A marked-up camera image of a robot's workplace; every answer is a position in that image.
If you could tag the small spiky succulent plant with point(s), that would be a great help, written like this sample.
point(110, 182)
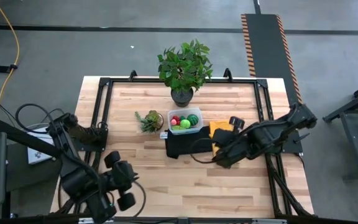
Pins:
point(151, 121)

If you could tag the leafy green potted tree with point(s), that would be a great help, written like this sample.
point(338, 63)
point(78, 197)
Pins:
point(183, 67)

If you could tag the white cloth label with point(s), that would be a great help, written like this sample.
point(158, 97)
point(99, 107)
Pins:
point(163, 135)

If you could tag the yellow cloth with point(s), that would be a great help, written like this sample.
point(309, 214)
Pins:
point(219, 125)

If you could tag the black diagonal beam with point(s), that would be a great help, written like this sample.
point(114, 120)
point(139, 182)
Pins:
point(26, 138)

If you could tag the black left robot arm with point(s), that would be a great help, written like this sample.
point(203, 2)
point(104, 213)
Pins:
point(73, 183)

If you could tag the striped green toy watermelon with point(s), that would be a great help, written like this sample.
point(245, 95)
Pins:
point(193, 119)

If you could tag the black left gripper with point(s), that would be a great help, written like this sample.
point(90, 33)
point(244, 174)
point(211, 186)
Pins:
point(121, 180)

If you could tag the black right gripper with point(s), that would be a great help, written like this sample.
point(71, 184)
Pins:
point(242, 143)

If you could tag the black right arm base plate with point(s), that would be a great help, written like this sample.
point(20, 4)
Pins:
point(292, 146)

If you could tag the black cloth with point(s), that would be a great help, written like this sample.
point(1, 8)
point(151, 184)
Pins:
point(182, 144)

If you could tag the black floor mat striped edges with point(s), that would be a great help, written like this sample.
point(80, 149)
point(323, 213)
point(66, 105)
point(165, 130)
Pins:
point(267, 62)

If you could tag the red toy raspberry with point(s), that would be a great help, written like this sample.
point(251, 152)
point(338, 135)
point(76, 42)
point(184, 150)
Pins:
point(175, 118)

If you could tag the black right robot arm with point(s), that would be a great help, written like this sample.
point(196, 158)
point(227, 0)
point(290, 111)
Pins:
point(272, 137)

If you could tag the dark green toy vegetable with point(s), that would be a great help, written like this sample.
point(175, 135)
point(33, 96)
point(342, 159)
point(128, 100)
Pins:
point(183, 118)

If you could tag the light green toy cabbage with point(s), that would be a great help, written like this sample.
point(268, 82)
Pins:
point(185, 124)

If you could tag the black metal table frame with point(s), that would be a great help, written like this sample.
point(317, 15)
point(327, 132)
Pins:
point(129, 80)

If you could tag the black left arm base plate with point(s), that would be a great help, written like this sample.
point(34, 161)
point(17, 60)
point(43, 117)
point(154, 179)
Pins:
point(95, 147)

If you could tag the black metal stand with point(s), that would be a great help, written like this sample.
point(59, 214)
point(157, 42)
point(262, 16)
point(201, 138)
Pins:
point(357, 102)

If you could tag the white booklet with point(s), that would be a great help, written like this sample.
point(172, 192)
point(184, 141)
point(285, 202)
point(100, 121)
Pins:
point(37, 157)

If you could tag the clear plastic tupperware container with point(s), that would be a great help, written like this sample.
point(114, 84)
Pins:
point(199, 112)

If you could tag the silver metal bracket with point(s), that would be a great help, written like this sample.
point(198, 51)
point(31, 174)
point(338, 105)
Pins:
point(95, 220)
point(269, 221)

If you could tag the lime green toy vegetable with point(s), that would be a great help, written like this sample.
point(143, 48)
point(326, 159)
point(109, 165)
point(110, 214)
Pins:
point(176, 127)

